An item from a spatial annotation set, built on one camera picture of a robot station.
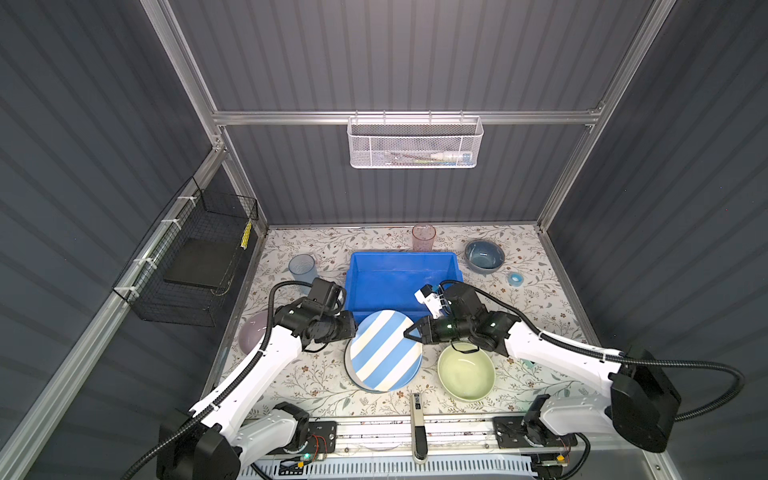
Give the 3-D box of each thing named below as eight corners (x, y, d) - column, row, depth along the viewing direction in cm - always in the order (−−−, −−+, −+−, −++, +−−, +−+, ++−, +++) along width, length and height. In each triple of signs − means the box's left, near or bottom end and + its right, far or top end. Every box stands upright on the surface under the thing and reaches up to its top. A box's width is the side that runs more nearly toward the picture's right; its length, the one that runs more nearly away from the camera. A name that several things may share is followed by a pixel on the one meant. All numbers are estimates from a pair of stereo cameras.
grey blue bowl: (467, 277, 107) (470, 268, 103) (461, 249, 116) (464, 240, 112) (504, 277, 107) (509, 268, 103) (496, 249, 116) (500, 240, 111)
